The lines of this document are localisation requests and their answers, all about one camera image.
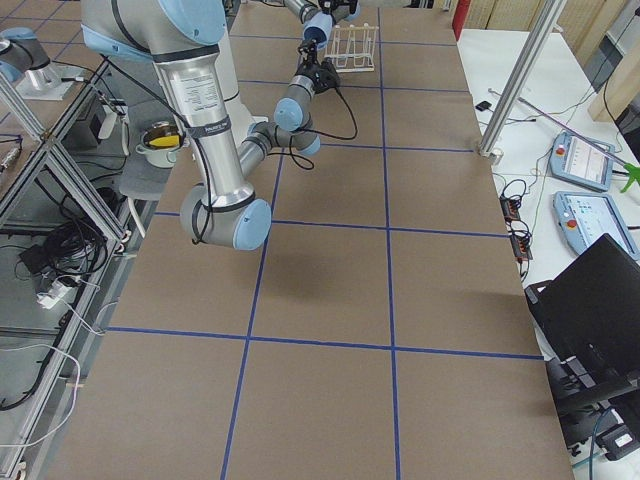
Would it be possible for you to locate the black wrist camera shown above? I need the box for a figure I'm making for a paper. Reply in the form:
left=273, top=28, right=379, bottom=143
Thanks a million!
left=318, top=58, right=341, bottom=93

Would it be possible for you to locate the aluminium frame post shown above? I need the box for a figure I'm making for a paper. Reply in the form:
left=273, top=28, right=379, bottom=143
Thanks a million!
left=478, top=0, right=567, bottom=157

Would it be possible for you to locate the white pot with corn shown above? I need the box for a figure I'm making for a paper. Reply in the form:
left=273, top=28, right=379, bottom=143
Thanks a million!
left=135, top=121, right=183, bottom=169

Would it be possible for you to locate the black laptop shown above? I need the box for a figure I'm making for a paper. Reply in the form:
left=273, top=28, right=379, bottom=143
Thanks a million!
left=524, top=232, right=640, bottom=371

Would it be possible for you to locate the lower blue teach pendant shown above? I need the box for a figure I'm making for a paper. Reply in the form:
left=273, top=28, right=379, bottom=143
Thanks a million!
left=553, top=191, right=639, bottom=260

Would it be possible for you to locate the orange black usb hub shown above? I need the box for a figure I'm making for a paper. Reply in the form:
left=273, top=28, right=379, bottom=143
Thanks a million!
left=499, top=196, right=521, bottom=222

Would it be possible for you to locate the grey office chair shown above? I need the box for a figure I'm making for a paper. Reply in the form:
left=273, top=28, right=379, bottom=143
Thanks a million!
left=118, top=153, right=171, bottom=201

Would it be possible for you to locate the green handled reacher grabber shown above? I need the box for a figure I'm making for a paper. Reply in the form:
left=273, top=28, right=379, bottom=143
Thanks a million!
left=517, top=96, right=639, bottom=193

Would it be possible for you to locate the upper blue teach pendant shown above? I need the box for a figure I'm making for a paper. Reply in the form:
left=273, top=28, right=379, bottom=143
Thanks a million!
left=549, top=130, right=614, bottom=192

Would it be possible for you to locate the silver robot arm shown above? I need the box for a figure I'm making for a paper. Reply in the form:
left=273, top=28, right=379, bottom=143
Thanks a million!
left=283, top=0, right=360, bottom=50
left=81, top=1, right=340, bottom=250

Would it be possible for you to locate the small black device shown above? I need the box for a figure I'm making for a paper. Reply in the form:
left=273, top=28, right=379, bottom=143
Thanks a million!
left=475, top=101, right=491, bottom=111

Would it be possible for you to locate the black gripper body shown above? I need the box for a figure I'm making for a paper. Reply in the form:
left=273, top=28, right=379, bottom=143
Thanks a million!
left=296, top=57, right=321, bottom=93
left=319, top=0, right=360, bottom=18

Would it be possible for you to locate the blue teach pendant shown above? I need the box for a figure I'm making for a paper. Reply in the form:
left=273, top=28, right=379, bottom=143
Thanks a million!
left=549, top=130, right=614, bottom=192
left=553, top=191, right=639, bottom=260

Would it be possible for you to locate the white wire cup rack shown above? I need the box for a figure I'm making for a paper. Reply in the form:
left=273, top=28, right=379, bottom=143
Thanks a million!
left=324, top=23, right=379, bottom=73

